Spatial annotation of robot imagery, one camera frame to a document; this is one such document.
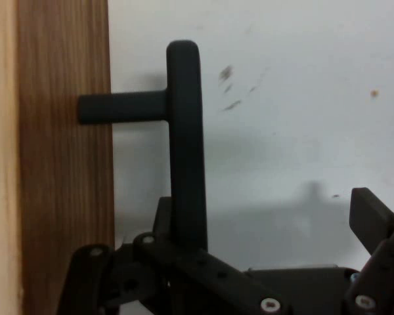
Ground brown wooden drawer cabinet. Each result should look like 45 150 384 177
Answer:
0 0 24 315

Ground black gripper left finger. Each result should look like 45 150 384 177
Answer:
56 196 292 315

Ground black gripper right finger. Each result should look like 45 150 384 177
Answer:
344 187 394 315

